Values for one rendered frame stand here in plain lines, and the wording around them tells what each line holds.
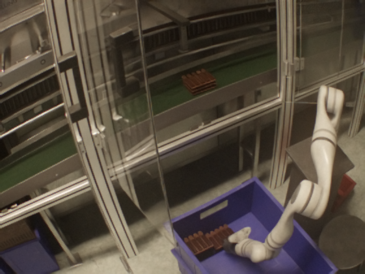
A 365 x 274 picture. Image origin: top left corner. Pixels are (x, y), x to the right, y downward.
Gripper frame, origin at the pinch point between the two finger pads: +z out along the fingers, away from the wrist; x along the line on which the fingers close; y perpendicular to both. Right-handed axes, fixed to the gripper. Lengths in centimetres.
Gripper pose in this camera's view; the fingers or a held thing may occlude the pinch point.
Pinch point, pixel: (223, 237)
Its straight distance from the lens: 157.5
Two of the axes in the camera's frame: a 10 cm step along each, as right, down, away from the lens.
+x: 8.6, -3.9, 3.2
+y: 4.0, 9.1, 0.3
